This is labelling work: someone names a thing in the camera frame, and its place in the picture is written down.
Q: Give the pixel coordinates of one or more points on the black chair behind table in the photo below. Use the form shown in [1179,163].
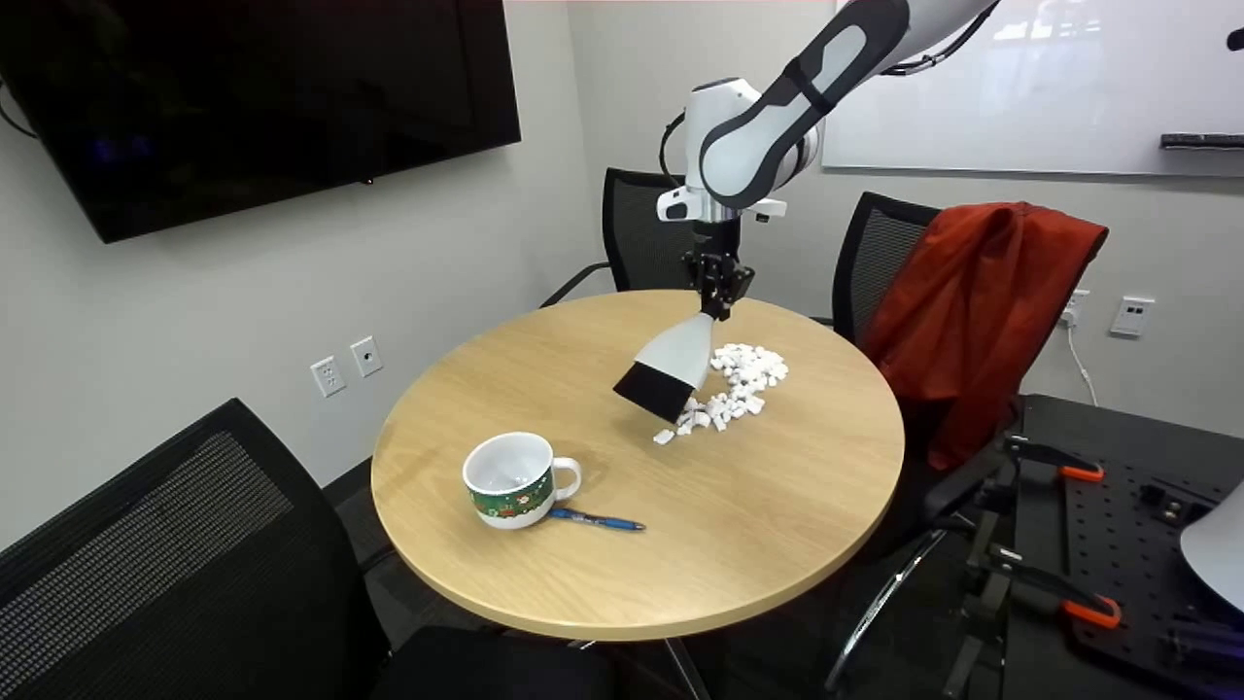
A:
[637,246]

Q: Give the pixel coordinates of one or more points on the white wall outlet plate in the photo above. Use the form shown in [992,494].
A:
[1131,318]

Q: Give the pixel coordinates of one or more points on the red jacket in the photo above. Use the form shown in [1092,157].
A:
[1066,252]

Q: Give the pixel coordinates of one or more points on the black mesh chair foreground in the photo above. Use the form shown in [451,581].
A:
[207,570]

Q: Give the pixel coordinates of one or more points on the black office chair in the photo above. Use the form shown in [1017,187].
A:
[894,272]

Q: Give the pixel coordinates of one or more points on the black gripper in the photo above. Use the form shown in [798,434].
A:
[714,265]

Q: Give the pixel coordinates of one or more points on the black wall television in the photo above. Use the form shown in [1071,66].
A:
[180,110]

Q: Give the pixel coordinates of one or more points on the blue pen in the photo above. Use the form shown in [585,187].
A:
[597,520]

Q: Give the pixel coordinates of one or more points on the white whiteboard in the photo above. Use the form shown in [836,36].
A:
[1062,86]

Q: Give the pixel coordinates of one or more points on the pile of white foam pieces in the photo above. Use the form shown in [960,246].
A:
[745,384]

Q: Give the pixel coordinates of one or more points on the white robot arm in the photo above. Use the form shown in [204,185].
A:
[738,140]

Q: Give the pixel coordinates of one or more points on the black clamp with orange tips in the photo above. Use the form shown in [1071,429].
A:
[1017,543]

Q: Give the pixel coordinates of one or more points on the round wooden table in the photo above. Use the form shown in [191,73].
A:
[737,521]

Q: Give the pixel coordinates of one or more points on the white and green mug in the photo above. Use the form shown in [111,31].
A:
[515,480]

